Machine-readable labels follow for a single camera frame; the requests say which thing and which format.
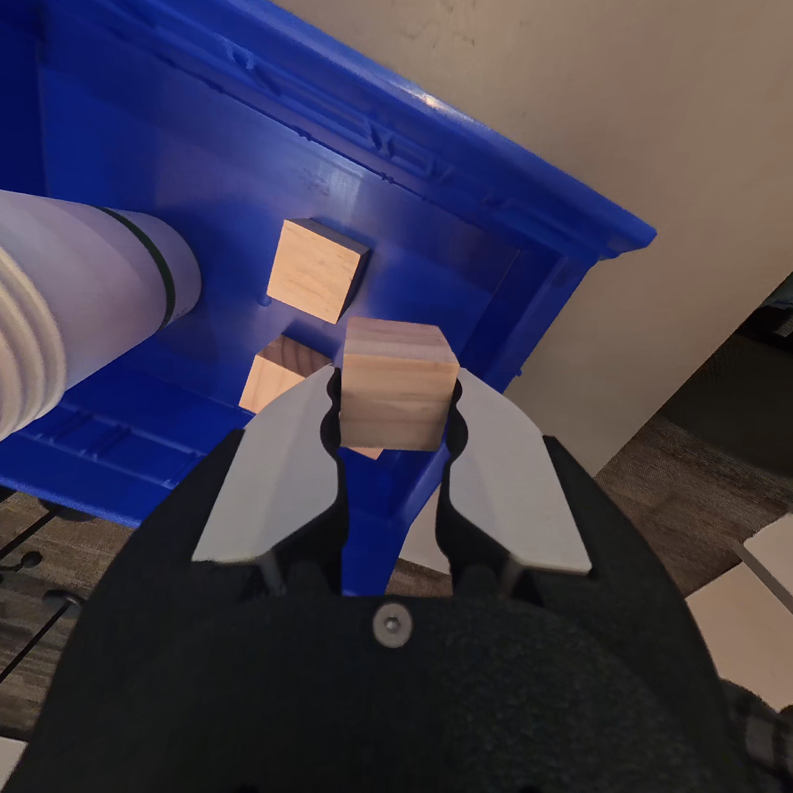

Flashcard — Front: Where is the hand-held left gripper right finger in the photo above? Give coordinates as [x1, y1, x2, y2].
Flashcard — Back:
[435, 367, 594, 589]

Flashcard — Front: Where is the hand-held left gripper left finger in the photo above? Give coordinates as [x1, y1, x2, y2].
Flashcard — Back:
[191, 364, 349, 586]

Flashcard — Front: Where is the blue plastic bin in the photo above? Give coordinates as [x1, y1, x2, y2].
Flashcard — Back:
[0, 0, 658, 598]

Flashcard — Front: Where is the black chair base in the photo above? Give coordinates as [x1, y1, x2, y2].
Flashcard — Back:
[0, 486, 88, 682]

